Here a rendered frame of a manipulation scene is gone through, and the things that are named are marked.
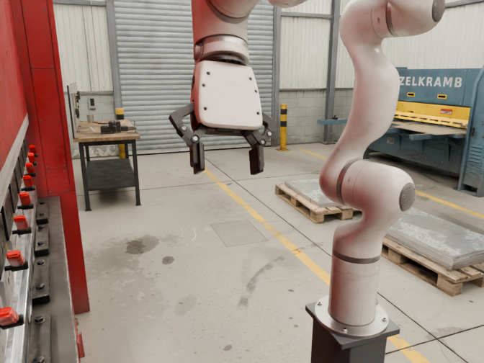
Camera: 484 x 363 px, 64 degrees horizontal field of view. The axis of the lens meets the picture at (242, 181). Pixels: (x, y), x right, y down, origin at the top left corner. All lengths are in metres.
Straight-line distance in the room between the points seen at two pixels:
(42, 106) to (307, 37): 7.38
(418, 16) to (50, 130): 2.20
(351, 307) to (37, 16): 2.26
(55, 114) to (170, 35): 5.78
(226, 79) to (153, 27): 7.61
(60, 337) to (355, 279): 0.86
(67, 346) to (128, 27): 7.22
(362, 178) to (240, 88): 0.43
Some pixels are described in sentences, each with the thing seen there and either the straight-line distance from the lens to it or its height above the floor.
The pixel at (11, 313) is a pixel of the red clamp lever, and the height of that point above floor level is 1.31.
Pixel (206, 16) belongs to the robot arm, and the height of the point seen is 1.70.
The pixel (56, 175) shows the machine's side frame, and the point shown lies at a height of 1.01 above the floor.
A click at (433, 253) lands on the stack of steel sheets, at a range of 3.55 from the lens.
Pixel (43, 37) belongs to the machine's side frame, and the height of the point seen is 1.82.
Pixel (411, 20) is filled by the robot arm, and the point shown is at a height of 1.73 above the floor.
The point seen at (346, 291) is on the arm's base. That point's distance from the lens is 1.03.
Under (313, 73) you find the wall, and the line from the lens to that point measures 9.34.
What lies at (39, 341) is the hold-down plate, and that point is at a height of 0.91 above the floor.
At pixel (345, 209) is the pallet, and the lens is 4.57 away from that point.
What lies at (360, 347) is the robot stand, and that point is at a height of 0.97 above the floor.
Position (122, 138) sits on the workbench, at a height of 0.88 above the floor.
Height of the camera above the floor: 1.63
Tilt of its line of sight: 16 degrees down
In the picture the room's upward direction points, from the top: straight up
